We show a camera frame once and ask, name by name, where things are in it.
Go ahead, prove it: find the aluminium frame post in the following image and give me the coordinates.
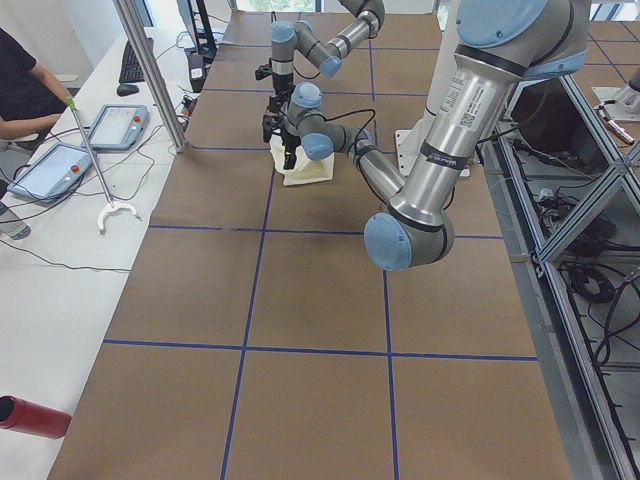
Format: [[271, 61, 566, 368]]
[[113, 0, 187, 153]]

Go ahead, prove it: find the red bottle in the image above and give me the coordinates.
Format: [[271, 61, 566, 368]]
[[1, 395, 72, 439]]

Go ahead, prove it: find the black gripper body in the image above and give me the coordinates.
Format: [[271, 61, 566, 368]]
[[280, 129, 301, 157], [271, 73, 293, 100]]

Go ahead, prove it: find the white camera mast base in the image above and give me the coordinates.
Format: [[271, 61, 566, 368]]
[[394, 0, 474, 177]]

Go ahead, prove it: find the far teach pendant blue grey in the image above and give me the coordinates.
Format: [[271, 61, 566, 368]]
[[87, 104, 149, 151]]

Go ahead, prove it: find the black computer mouse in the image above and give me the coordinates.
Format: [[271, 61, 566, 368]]
[[116, 83, 139, 97]]

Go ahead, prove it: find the black keyboard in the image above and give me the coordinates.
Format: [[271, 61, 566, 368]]
[[119, 41, 145, 84]]

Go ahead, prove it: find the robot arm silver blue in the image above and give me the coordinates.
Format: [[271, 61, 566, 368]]
[[281, 1, 590, 271], [255, 0, 386, 125]]

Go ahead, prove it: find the teach pendant blue grey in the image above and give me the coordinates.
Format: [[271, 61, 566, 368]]
[[87, 104, 149, 151], [8, 143, 92, 203]]

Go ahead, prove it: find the reacher grabber stick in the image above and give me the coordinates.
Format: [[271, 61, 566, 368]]
[[65, 96, 141, 236]]

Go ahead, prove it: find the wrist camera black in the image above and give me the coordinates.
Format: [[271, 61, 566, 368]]
[[262, 113, 284, 143], [254, 65, 273, 81]]

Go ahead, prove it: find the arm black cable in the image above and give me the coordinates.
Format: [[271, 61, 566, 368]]
[[319, 108, 379, 151]]

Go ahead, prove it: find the near teach pendant blue grey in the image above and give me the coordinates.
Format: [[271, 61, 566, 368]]
[[8, 143, 92, 203]]

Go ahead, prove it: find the cream long-sleeve cat shirt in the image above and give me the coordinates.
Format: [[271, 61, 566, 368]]
[[270, 136, 334, 186]]

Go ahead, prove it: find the person in dark shirt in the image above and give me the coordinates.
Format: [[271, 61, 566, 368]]
[[1, 29, 71, 140]]

